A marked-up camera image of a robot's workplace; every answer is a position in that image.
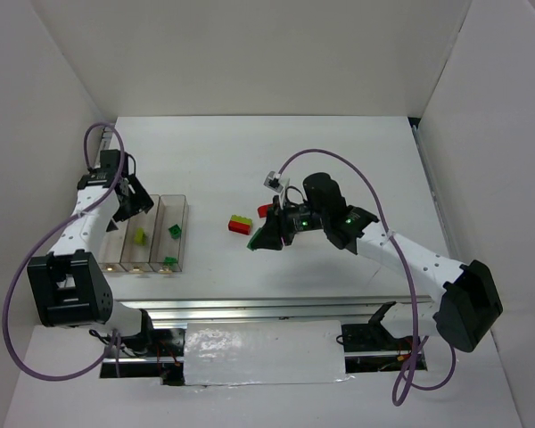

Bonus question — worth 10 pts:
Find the lime lego block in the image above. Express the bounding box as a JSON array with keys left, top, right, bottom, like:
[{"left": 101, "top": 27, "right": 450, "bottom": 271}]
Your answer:
[{"left": 133, "top": 227, "right": 147, "bottom": 246}]

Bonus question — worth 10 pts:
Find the green square lego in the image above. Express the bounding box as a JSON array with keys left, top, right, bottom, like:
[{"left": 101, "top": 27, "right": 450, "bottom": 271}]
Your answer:
[{"left": 168, "top": 224, "right": 182, "bottom": 240}]

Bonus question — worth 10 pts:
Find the small green lego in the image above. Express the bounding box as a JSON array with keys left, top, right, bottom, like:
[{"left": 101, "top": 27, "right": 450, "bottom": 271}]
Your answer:
[{"left": 162, "top": 256, "right": 177, "bottom": 269}]

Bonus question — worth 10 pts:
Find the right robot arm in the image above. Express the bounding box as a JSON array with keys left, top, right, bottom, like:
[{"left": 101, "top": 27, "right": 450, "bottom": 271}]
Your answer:
[{"left": 248, "top": 171, "right": 503, "bottom": 352}]

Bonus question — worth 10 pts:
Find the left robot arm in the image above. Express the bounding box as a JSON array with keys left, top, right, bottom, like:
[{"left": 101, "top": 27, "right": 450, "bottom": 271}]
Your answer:
[{"left": 27, "top": 150, "right": 154, "bottom": 355}]

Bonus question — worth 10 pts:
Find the red curved lego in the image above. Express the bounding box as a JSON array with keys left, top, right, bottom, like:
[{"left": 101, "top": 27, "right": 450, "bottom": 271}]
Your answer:
[{"left": 257, "top": 204, "right": 271, "bottom": 218}]

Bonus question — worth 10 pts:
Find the red and lime lego stack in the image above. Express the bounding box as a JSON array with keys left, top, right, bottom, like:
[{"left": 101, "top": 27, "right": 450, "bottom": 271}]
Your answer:
[{"left": 227, "top": 215, "right": 253, "bottom": 235}]

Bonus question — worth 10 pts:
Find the clear container right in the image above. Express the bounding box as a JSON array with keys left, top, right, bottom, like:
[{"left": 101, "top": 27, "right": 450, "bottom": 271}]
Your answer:
[{"left": 150, "top": 194, "right": 189, "bottom": 275}]

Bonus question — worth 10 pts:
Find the clear container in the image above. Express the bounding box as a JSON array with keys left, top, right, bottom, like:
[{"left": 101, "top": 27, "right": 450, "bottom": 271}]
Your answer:
[
  {"left": 150, "top": 194, "right": 189, "bottom": 275},
  {"left": 121, "top": 194, "right": 159, "bottom": 274},
  {"left": 97, "top": 219, "right": 129, "bottom": 274}
]

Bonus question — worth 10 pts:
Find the clear container left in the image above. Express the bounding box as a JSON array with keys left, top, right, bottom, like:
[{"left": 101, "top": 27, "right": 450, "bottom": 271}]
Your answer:
[{"left": 97, "top": 219, "right": 129, "bottom": 274}]

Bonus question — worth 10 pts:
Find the clear container middle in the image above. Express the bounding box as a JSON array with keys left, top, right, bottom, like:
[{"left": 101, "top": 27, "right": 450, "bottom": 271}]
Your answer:
[{"left": 121, "top": 194, "right": 159, "bottom": 274}]

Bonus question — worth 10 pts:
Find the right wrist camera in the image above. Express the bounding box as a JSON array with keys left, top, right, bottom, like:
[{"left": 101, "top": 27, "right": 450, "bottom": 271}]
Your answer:
[{"left": 264, "top": 171, "right": 290, "bottom": 197}]

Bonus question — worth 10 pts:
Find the aluminium rail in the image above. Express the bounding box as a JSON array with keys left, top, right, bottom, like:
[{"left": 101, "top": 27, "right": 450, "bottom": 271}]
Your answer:
[{"left": 123, "top": 296, "right": 410, "bottom": 326}]

